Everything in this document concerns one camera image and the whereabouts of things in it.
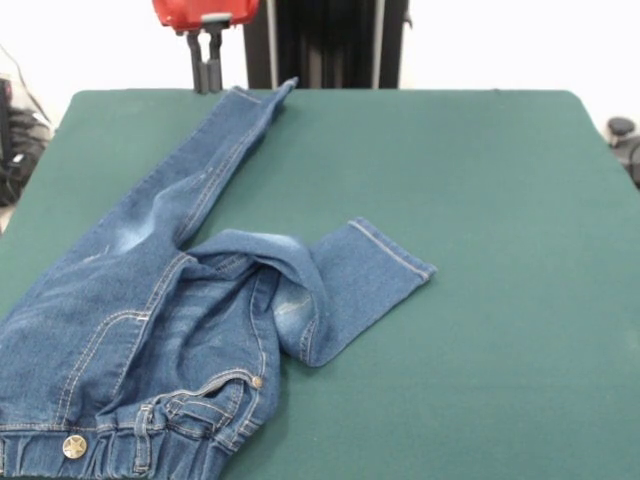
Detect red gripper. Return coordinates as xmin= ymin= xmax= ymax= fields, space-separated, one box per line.
xmin=151 ymin=0 xmax=261 ymax=95

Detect blue denim jeans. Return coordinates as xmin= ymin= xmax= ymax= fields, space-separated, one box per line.
xmin=0 ymin=75 xmax=439 ymax=480

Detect black equipment stand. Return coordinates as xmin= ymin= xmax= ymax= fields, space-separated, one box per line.
xmin=0 ymin=77 xmax=55 ymax=209

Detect dark green table cloth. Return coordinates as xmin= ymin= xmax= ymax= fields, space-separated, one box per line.
xmin=0 ymin=88 xmax=640 ymax=480

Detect grey wheeled base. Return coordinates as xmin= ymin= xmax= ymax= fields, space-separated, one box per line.
xmin=606 ymin=116 xmax=640 ymax=190

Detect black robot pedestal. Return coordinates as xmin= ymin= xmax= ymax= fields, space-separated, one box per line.
xmin=239 ymin=0 xmax=415 ymax=91

